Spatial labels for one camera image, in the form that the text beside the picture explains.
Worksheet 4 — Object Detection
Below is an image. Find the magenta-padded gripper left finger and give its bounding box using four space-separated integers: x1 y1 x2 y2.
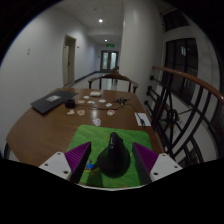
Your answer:
39 140 93 185

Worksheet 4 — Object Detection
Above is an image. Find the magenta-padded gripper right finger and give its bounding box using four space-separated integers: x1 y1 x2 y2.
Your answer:
131 141 184 186

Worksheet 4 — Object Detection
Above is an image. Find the black computer mouse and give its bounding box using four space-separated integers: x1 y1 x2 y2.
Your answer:
96 131 131 179

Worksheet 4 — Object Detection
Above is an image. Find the green mouse pad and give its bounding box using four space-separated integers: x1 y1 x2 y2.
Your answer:
65 124 154 189

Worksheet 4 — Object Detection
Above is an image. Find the closed black laptop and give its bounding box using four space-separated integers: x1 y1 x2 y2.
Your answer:
30 89 80 116

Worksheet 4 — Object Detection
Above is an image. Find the small black box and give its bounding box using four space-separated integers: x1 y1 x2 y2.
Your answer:
64 98 76 109

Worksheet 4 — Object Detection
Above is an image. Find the small white box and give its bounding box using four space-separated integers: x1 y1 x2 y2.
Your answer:
89 90 103 98

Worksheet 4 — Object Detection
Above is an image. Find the black railing with wooden handrail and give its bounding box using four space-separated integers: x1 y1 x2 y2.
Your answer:
143 64 224 164

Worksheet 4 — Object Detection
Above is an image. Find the dark framed window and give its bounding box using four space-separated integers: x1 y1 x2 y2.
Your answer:
164 37 200 104

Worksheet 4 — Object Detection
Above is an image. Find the wooden armchair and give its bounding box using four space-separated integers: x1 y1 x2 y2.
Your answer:
87 72 139 94

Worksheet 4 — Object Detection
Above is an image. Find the side doorway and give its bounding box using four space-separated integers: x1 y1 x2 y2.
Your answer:
62 34 77 87

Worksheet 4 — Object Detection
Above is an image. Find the glass double door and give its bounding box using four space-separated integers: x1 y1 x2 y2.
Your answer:
100 50 119 73

